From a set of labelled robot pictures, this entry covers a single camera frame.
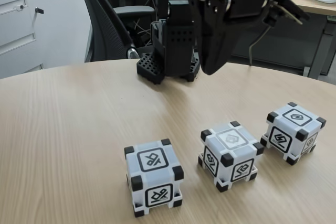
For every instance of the white cube overlapping-squares symbol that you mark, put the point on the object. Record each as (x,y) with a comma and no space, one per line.
(231,142)

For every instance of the white cube zigzag-diamond symbol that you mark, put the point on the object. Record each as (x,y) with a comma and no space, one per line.
(296,116)

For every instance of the black gripper-mounted camera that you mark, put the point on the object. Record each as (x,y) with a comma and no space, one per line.
(286,3)

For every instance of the white filing cabinet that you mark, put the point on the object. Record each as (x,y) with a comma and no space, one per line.
(60,37)

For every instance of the grey metal desk leg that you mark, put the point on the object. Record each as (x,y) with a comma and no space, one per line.
(319,51)

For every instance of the black cabinet key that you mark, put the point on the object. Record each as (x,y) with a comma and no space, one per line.
(39,10)

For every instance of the black mesh office chair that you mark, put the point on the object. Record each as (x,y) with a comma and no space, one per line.
(105,24)

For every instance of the white cube crossed-shape symbol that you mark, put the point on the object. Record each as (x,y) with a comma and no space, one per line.
(155,161)

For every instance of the wooden office desk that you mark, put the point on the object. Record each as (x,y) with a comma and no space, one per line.
(317,5)

